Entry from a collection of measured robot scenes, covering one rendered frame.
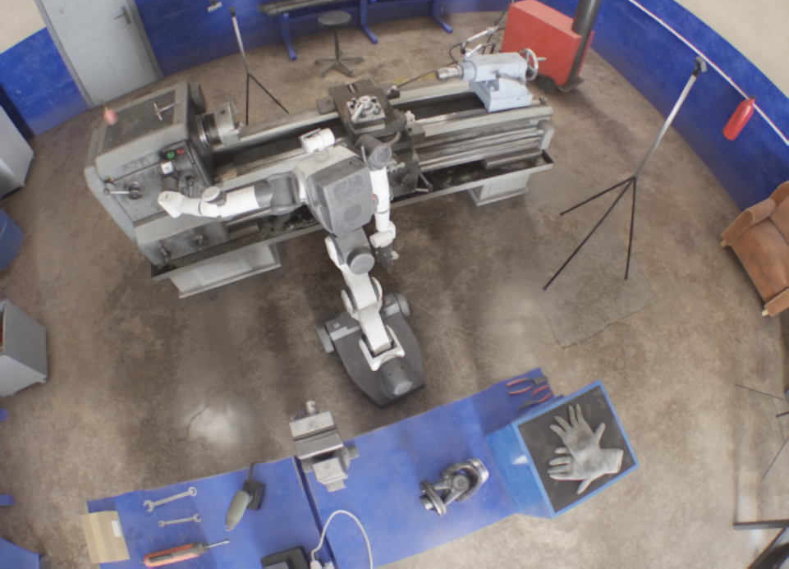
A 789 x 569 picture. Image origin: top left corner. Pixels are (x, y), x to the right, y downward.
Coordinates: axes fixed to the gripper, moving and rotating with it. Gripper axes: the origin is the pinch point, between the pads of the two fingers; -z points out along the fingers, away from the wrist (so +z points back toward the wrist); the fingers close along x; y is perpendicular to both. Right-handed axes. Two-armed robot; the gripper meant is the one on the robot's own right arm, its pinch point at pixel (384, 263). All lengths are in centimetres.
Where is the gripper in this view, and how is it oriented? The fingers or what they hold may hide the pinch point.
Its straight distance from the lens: 229.1
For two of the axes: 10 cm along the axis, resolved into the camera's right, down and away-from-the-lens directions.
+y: -8.2, 4.7, -3.3
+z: -0.1, -5.8, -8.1
